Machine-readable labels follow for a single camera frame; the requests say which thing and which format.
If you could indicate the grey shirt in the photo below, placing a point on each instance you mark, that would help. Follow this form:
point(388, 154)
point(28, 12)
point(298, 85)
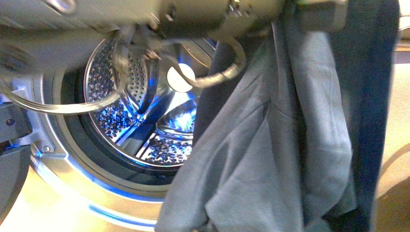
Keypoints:
point(277, 156)

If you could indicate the dark navy garment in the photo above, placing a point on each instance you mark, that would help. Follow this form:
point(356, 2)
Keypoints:
point(363, 52)

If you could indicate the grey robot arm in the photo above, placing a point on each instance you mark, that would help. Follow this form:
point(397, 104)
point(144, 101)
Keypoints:
point(41, 36)

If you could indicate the grey front-load washing machine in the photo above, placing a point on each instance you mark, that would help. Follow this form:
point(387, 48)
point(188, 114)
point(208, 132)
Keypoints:
point(72, 158)

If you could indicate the washing machine glass door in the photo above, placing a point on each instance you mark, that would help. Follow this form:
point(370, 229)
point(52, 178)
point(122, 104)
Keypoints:
point(14, 159)

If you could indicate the steel perforated washer drum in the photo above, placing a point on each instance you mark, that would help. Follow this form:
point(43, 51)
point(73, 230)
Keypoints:
point(152, 122)

